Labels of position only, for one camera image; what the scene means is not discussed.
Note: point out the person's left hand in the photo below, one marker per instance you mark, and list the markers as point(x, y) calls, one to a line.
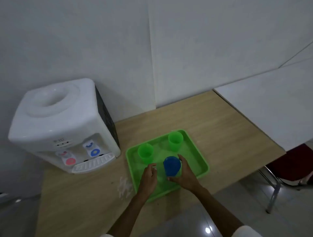
point(148, 180)

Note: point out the large white table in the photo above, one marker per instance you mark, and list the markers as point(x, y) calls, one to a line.
point(269, 105)

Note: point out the person's left forearm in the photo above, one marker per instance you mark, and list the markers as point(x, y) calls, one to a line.
point(129, 214)

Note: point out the green plastic cup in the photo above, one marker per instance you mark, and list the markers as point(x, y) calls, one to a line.
point(146, 155)
point(175, 144)

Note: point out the white water dispenser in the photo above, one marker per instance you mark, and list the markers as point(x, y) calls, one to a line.
point(61, 117)

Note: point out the person's right forearm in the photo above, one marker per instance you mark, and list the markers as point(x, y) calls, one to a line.
point(215, 210)

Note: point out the white shirt sleeve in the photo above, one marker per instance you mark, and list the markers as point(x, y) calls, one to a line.
point(106, 235)
point(247, 232)

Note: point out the person's right hand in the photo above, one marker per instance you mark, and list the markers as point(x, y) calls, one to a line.
point(187, 178)

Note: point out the blue plastic cup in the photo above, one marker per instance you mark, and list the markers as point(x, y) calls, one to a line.
point(171, 166)

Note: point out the white right shirt sleeve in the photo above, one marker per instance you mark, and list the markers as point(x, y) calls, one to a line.
point(247, 232)

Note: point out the light wooden table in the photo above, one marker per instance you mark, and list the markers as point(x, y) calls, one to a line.
point(220, 127)

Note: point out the red chair with metal legs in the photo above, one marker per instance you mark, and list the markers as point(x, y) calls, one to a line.
point(291, 163)

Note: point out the white left shirt sleeve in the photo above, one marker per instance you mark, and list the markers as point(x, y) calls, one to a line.
point(106, 235)

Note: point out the green plastic tray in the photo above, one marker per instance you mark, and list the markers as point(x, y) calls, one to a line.
point(195, 161)

